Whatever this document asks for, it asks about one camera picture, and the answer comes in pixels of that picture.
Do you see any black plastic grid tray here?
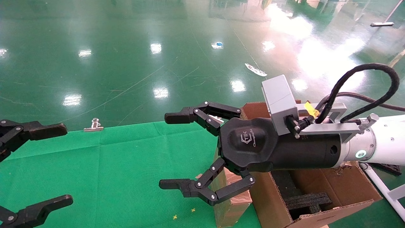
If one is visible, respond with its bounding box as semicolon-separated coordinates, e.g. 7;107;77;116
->
375;163;402;176

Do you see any small brown cardboard box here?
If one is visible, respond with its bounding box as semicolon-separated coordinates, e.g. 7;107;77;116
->
214;148;253;228

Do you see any large open cardboard carton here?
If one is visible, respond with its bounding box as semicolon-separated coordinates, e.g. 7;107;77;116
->
240;101;383;228

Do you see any white plastic litter scrap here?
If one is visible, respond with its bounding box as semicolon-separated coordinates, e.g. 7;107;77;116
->
245;63;268;77

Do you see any yellow cable tag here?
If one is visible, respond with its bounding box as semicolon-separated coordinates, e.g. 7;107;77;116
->
304;101;320;118

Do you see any green table cloth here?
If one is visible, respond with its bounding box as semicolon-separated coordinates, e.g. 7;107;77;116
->
0;121;263;228

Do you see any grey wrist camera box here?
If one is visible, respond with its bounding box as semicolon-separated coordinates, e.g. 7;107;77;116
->
261;75;300;137

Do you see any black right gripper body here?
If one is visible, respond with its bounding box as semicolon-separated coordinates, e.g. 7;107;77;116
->
218;117;343;173

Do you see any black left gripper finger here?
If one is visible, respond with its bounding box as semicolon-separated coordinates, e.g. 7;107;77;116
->
0;119;68;162
0;194;74;228

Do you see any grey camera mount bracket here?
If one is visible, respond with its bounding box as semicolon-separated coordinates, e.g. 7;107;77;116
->
297;102;362;143

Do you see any white frame tubing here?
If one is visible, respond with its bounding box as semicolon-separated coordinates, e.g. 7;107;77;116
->
359;162;405;222

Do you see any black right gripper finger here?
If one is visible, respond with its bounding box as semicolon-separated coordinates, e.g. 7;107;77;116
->
164;101;242;137
159;158;256;206

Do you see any black foam block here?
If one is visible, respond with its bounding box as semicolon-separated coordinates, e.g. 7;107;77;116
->
285;192;333;221

